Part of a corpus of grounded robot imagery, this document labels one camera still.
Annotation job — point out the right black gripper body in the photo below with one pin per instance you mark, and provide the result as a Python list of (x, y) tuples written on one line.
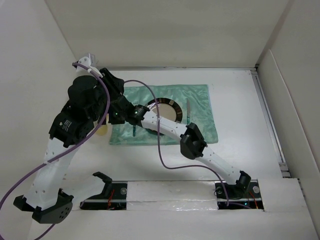
[(116, 118)]

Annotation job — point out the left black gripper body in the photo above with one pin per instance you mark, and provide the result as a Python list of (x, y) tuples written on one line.
[(111, 87)]

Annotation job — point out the fork with green handle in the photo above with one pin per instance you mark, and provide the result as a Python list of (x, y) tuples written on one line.
[(134, 127)]

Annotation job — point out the dark rimmed dinner plate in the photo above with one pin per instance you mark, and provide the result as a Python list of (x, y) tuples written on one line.
[(168, 108)]

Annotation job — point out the knife with green handle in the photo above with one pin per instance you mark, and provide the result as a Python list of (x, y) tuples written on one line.
[(188, 111)]

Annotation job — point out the green patterned cloth placemat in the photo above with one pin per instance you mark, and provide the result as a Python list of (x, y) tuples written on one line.
[(200, 112)]

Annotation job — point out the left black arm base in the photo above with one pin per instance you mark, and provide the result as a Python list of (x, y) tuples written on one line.
[(112, 197)]

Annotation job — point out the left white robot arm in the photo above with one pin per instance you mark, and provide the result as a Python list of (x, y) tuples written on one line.
[(87, 102)]

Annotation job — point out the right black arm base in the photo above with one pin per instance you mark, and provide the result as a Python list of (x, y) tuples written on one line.
[(251, 199)]

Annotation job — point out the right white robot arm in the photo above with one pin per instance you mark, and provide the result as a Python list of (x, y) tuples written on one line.
[(191, 141)]

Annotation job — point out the yellow mug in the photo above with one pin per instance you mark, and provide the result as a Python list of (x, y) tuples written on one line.
[(103, 129)]

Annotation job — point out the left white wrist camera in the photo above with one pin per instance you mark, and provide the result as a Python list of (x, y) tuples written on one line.
[(88, 60)]

